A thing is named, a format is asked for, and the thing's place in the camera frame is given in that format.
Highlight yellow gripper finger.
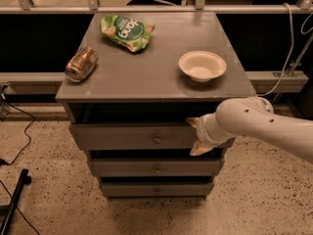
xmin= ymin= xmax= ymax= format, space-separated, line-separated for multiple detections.
xmin=190 ymin=140 xmax=212 ymax=157
xmin=186 ymin=117 xmax=199 ymax=128

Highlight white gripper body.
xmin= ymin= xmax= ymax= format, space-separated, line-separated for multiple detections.
xmin=196 ymin=114 xmax=236 ymax=148

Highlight grey top drawer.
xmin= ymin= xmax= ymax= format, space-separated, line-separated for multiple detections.
xmin=69 ymin=122 xmax=197 ymax=150

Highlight grey drawer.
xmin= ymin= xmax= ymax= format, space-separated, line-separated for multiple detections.
xmin=100 ymin=182 xmax=214 ymax=198
xmin=87 ymin=157 xmax=224 ymax=177
xmin=69 ymin=122 xmax=197 ymax=150

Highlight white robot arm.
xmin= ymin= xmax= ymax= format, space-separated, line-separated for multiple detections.
xmin=187 ymin=97 xmax=313 ymax=164

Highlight grey middle drawer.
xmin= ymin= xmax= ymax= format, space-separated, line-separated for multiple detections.
xmin=87 ymin=157 xmax=224 ymax=177

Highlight grey bottom drawer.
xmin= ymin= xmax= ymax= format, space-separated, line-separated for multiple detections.
xmin=100 ymin=182 xmax=214 ymax=198

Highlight grey wooden drawer cabinet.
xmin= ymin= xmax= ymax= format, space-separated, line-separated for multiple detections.
xmin=56 ymin=12 xmax=255 ymax=185

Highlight white paper bowl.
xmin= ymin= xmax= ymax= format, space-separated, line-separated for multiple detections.
xmin=178 ymin=51 xmax=227 ymax=82

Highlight green chip bag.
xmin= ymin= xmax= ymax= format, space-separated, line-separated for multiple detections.
xmin=100 ymin=15 xmax=155 ymax=53

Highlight gold soda can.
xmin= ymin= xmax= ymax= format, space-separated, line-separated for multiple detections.
xmin=65 ymin=47 xmax=98 ymax=82

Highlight metal window railing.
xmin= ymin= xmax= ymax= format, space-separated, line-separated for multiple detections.
xmin=0 ymin=0 xmax=313 ymax=16

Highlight black stand leg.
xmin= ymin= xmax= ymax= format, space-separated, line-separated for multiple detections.
xmin=0 ymin=169 xmax=31 ymax=235

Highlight white cable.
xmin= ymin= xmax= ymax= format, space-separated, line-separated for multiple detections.
xmin=255 ymin=2 xmax=295 ymax=98

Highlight black floor cable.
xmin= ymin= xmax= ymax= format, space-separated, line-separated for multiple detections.
xmin=0 ymin=91 xmax=37 ymax=166

